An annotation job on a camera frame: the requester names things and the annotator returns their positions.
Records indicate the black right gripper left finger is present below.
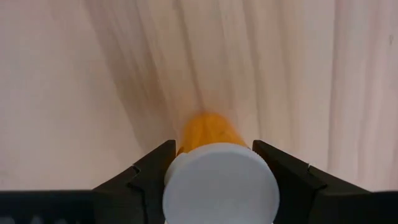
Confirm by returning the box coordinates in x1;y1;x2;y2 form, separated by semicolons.
93;139;177;224

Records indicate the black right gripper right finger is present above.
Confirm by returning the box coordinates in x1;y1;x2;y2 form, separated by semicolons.
252;139;374;224

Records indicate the orange pill bottle white cap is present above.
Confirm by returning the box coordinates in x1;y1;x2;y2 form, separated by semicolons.
162;111;281;224

